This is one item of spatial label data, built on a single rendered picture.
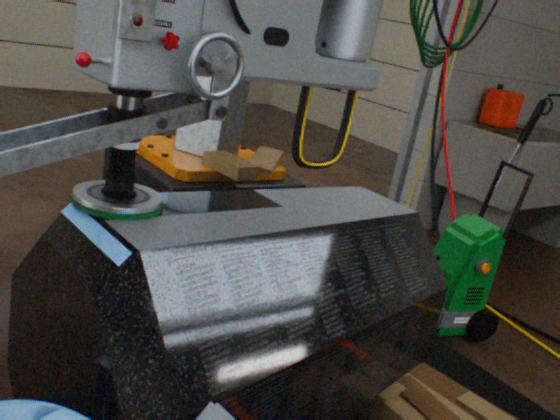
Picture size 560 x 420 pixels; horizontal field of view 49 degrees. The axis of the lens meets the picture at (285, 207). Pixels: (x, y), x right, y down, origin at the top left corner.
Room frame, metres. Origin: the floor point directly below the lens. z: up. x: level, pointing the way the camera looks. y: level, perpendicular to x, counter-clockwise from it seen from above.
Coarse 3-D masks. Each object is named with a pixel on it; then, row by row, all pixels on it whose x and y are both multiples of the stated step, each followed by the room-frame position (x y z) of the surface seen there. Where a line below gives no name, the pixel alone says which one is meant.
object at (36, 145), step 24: (168, 96) 1.54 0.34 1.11; (192, 96) 1.57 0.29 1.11; (72, 120) 1.37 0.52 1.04; (96, 120) 1.41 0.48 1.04; (144, 120) 1.38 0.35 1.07; (168, 120) 1.42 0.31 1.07; (192, 120) 1.47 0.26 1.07; (0, 144) 1.26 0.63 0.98; (24, 144) 1.30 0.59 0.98; (48, 144) 1.22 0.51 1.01; (72, 144) 1.26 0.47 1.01; (96, 144) 1.30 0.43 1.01; (0, 168) 1.16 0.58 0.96; (24, 168) 1.19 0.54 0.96
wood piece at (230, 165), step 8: (208, 152) 2.17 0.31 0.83; (216, 152) 2.20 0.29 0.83; (224, 152) 2.22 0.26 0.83; (208, 160) 2.16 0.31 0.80; (216, 160) 2.13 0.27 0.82; (224, 160) 2.11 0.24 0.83; (232, 160) 2.13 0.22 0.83; (240, 160) 2.15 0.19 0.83; (216, 168) 2.12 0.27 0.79; (224, 168) 2.10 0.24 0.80; (232, 168) 2.07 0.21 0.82; (240, 168) 2.05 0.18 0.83; (248, 168) 2.08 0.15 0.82; (256, 168) 2.11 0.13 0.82; (232, 176) 2.06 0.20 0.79; (240, 176) 2.06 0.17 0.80; (248, 176) 2.09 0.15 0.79; (256, 176) 2.12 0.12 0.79
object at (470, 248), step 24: (480, 216) 3.00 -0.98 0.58; (456, 240) 2.84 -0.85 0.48; (480, 240) 2.78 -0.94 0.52; (504, 240) 2.80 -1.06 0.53; (456, 264) 2.76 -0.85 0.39; (480, 264) 2.74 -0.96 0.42; (456, 288) 2.72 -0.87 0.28; (480, 288) 2.78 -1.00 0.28; (456, 312) 2.73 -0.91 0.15; (480, 312) 2.77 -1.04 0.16; (480, 336) 2.76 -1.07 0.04
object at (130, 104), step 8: (120, 96) 1.38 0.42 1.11; (112, 104) 1.41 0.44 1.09; (120, 104) 1.38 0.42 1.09; (128, 104) 1.38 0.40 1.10; (136, 104) 1.39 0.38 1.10; (112, 112) 1.37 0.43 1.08; (120, 112) 1.37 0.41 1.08; (128, 112) 1.37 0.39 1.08; (136, 112) 1.38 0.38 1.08; (144, 112) 1.40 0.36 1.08; (112, 120) 1.37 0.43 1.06; (120, 120) 1.37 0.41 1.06
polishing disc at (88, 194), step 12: (96, 180) 1.48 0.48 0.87; (84, 192) 1.37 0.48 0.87; (96, 192) 1.39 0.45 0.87; (144, 192) 1.46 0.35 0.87; (156, 192) 1.48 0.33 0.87; (84, 204) 1.32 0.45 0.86; (96, 204) 1.31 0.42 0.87; (108, 204) 1.32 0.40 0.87; (120, 204) 1.34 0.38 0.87; (132, 204) 1.36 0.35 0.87; (144, 204) 1.37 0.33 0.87; (156, 204) 1.39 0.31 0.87
